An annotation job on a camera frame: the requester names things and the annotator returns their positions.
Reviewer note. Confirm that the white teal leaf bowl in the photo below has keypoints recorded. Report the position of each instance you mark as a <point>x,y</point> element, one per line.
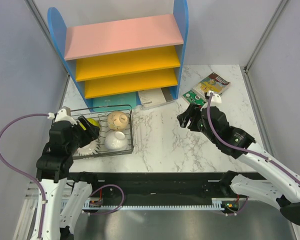
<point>90,149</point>

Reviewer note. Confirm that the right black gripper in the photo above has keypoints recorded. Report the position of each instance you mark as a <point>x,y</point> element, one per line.
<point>194,113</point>

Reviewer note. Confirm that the grey wire dish rack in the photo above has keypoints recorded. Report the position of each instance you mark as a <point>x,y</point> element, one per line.
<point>102,118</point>

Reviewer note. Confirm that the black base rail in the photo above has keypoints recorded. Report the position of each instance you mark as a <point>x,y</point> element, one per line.
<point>161,188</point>

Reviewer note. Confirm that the green cover booklet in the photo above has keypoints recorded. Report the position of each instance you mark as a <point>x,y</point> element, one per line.
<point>192,98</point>

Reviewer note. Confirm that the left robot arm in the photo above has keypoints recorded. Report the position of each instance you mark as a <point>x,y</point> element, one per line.
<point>53,170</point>

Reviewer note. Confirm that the beige bird pattern bowl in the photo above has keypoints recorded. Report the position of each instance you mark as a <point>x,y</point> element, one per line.
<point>117,121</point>

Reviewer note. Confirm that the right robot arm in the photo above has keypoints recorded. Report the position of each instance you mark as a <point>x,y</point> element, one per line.
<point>283,190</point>

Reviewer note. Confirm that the white cable duct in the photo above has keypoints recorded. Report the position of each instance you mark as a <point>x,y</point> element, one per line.
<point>217,205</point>

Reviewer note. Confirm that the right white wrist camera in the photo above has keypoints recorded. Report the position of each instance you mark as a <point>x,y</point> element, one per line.
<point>213,98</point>

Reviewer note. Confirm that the teal folder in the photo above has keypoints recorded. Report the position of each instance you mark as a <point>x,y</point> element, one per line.
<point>118,102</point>

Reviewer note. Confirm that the yellow cover paperback book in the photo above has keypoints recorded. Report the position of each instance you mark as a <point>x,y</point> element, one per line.
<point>212,82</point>

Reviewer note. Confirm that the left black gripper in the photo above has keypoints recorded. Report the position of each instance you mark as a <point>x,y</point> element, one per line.
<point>91,133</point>

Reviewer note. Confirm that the colourful wooden shelf unit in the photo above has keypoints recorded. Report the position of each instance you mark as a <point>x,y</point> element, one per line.
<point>124,56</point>

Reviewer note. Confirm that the lime green bowl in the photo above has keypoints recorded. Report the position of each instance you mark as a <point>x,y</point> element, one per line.
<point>93,123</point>

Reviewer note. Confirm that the white grey manual booklet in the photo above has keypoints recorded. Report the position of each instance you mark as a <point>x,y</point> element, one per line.
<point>153,98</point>

